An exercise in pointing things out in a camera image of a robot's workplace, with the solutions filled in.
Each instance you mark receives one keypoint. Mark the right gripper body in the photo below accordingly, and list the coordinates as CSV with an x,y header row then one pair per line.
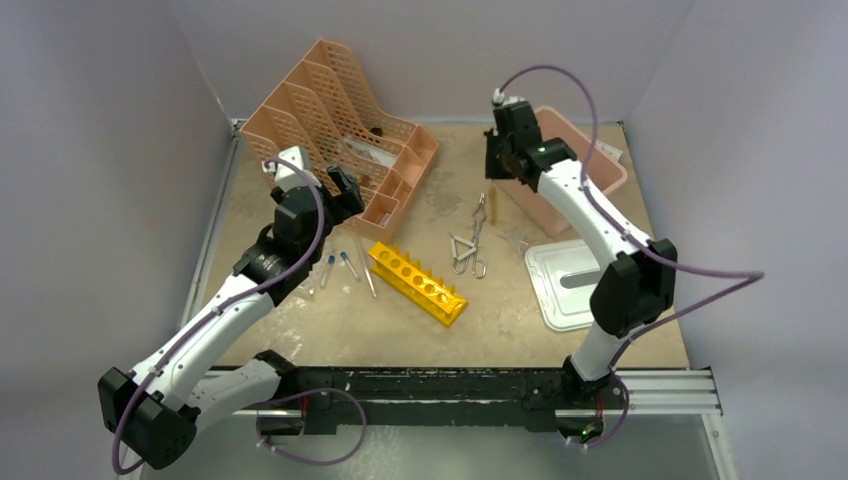
x,y
509,172

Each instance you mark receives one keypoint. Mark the blue cap test tube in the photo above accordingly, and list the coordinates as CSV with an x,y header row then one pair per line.
x,y
327,271
349,263

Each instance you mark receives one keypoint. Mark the brown test tube brush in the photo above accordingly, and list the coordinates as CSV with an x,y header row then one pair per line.
x,y
493,203

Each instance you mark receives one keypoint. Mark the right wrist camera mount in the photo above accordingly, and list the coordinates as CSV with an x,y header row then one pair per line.
x,y
500,99

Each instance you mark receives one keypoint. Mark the yellow test tube rack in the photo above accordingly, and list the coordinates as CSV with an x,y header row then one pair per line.
x,y
406,275

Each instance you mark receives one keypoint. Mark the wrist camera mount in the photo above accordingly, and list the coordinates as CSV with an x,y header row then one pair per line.
x,y
500,99
290,169

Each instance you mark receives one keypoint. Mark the white label card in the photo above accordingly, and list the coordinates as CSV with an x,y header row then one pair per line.
x,y
609,150

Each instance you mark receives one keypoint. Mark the clear plastic tube tray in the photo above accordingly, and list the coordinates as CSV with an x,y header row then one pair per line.
x,y
306,289

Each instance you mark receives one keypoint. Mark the plastic bag with ruler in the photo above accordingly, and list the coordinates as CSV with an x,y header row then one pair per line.
x,y
370,152

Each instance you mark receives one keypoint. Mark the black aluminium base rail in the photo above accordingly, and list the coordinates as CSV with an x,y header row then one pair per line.
x,y
539,400

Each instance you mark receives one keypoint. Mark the clear glassware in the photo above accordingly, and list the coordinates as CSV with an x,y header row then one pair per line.
x,y
518,238

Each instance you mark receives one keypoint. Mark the white bin lid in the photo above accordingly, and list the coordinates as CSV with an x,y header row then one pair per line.
x,y
563,275

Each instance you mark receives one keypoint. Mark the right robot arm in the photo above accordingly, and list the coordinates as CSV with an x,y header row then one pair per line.
x,y
637,282

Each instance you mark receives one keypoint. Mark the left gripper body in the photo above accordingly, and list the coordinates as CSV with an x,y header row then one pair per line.
x,y
334,210

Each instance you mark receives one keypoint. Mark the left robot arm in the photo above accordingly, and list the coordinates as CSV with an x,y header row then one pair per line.
x,y
157,408

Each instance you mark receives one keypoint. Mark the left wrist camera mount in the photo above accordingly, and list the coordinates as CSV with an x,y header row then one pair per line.
x,y
290,169

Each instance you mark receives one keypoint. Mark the pink mesh file organizer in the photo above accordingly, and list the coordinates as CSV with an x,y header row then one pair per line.
x,y
321,100

